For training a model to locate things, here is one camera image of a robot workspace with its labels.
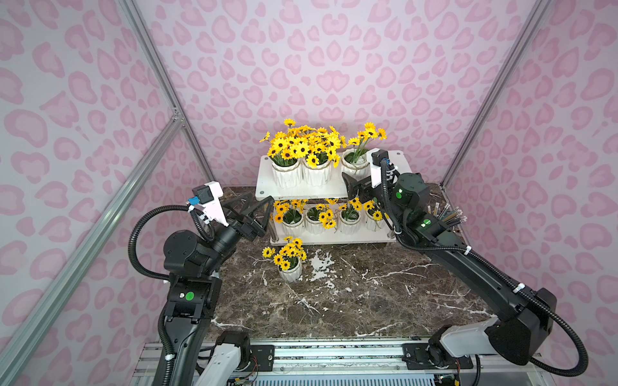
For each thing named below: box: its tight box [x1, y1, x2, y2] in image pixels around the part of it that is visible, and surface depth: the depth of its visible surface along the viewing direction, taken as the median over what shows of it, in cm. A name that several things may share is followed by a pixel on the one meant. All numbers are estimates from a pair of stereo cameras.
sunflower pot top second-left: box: [301, 126, 347, 188], surface depth 66 cm
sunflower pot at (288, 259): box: [261, 236, 308, 284], surface depth 84 cm
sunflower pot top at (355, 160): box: [341, 122, 388, 177], surface depth 70 cm
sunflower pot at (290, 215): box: [270, 198, 309, 237], surface depth 92 cm
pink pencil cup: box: [427, 201, 468, 226], surface depth 94 cm
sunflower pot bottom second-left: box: [304, 203, 337, 235], surface depth 90 cm
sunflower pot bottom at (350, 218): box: [338, 197, 363, 235], surface depth 92 cm
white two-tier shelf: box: [255, 155, 397, 247], surface depth 92 cm
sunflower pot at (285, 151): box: [259, 119, 309, 189], surface depth 69 cm
